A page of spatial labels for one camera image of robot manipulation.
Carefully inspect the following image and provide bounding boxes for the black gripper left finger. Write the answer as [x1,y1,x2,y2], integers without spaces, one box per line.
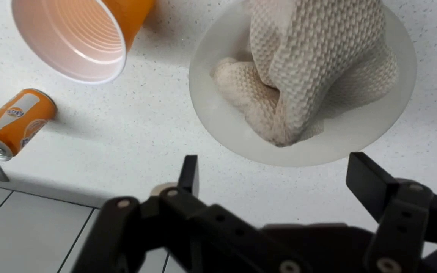
[72,153,301,273]

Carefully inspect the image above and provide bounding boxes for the translucent white bowl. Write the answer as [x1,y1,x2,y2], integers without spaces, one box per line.
[187,0,418,168]

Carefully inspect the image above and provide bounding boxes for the beige waffle towel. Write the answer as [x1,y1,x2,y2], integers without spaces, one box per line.
[213,0,401,149]

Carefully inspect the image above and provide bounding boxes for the orange soda can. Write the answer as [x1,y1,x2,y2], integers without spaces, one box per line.
[0,88,60,162]

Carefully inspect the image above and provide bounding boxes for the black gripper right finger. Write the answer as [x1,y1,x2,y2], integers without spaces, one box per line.
[347,150,437,273]

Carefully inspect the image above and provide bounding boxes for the orange plastic cup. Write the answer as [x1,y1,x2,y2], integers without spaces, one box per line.
[10,0,157,87]

